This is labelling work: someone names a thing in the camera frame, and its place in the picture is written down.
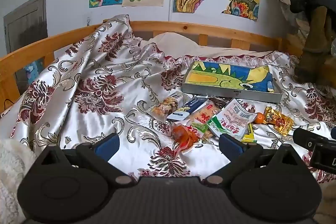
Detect green stick snack packet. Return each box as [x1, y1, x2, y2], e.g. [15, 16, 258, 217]
[189, 119, 211, 139]

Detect tangerine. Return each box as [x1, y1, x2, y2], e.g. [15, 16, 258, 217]
[253, 112, 265, 125]

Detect crayon drawing sheet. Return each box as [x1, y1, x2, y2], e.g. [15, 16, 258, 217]
[186, 61, 276, 93]

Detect yellow snack packet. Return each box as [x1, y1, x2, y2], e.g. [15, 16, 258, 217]
[241, 123, 258, 143]

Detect white fluffy cloth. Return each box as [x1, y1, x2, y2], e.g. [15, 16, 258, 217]
[0, 138, 38, 224]

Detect floral satin blanket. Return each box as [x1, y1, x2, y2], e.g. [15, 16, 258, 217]
[0, 14, 336, 224]

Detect gold snack packet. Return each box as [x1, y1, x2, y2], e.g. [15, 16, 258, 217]
[263, 106, 295, 137]

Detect blue and white snack packet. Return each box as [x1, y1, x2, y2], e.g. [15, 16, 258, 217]
[167, 97, 210, 121]

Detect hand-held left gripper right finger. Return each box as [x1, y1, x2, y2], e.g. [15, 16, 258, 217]
[203, 133, 299, 185]

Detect wooden bed frame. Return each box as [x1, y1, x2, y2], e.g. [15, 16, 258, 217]
[0, 20, 336, 114]

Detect brown garment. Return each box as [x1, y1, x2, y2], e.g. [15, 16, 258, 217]
[292, 6, 333, 83]

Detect mixed nut bar packet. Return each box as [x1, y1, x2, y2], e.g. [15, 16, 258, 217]
[147, 91, 185, 123]

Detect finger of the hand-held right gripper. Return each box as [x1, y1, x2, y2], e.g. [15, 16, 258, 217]
[292, 128, 332, 149]

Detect red orange snack packet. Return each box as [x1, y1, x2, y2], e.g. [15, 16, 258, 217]
[172, 124, 200, 155]

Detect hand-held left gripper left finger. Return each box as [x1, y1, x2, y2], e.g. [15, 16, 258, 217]
[39, 133, 137, 185]

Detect white snack packet green label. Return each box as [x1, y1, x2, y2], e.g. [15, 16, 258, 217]
[206, 98, 258, 140]

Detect cream bed sheet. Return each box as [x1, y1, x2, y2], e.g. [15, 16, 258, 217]
[143, 32, 274, 60]

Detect orange rice cracker packet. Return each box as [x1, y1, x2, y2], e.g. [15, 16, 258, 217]
[188, 101, 221, 126]

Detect grey tray box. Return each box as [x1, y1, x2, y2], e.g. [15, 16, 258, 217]
[182, 61, 283, 104]

